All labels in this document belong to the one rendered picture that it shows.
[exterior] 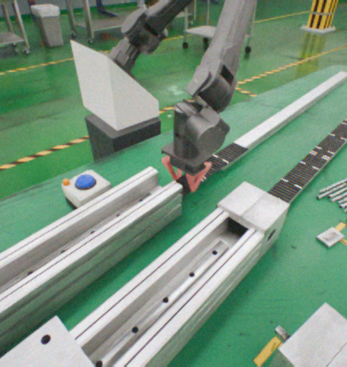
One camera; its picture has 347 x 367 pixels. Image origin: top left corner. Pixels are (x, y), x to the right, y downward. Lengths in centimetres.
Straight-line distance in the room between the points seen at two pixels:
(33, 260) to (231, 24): 57
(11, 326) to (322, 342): 42
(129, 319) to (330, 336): 27
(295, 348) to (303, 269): 22
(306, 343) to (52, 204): 57
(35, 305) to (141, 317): 17
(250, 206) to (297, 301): 18
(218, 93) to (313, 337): 42
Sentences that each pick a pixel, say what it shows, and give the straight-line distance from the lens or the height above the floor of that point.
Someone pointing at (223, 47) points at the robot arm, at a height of 110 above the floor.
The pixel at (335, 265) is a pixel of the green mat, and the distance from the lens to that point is 65.
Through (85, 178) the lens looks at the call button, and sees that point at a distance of 66.
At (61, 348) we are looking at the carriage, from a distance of 38.
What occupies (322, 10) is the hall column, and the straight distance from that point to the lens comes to 685.
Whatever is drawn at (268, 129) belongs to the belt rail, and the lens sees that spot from 96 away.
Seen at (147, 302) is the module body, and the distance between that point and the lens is 48.
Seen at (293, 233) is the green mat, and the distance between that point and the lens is 66.
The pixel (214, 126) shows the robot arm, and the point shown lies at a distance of 51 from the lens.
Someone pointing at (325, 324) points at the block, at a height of 87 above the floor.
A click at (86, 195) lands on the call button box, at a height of 84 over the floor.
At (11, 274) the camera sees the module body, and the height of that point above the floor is 84.
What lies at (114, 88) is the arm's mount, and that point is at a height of 92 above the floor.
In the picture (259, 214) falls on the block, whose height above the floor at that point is 87.
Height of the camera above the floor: 125
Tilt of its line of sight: 39 degrees down
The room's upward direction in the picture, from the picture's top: straight up
